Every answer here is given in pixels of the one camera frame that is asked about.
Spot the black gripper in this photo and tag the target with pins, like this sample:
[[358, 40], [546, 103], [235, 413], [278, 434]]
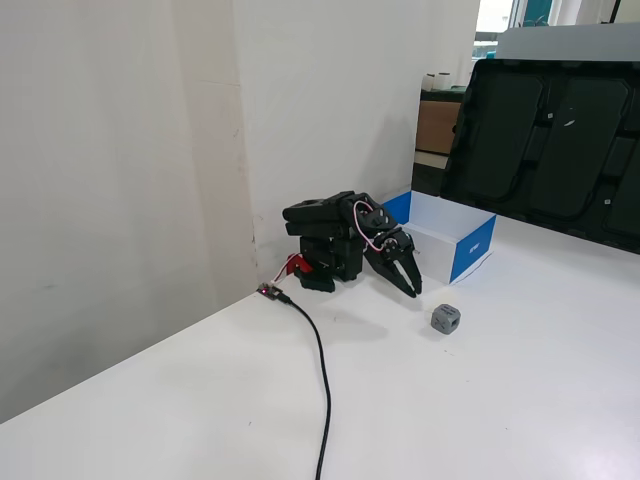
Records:
[[391, 258]]

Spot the gray block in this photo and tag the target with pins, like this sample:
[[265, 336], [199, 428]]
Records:
[[446, 320]]

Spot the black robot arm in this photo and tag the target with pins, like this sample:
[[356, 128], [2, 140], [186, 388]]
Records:
[[320, 235]]

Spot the blue and white box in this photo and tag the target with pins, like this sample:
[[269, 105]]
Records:
[[472, 250]]

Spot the brown cardboard box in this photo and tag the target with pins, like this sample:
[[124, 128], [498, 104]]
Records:
[[437, 127]]

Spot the red clamp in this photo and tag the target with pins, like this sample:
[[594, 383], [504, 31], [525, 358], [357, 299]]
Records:
[[297, 264]]

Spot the small controller board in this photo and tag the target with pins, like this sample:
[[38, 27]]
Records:
[[270, 291]]

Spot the black plastic tray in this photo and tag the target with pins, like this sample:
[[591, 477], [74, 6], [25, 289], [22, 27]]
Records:
[[540, 145]]

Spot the white cup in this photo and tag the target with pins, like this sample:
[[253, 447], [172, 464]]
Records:
[[444, 81], [430, 81]]

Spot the gray panel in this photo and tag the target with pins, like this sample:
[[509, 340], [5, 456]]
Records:
[[565, 42]]

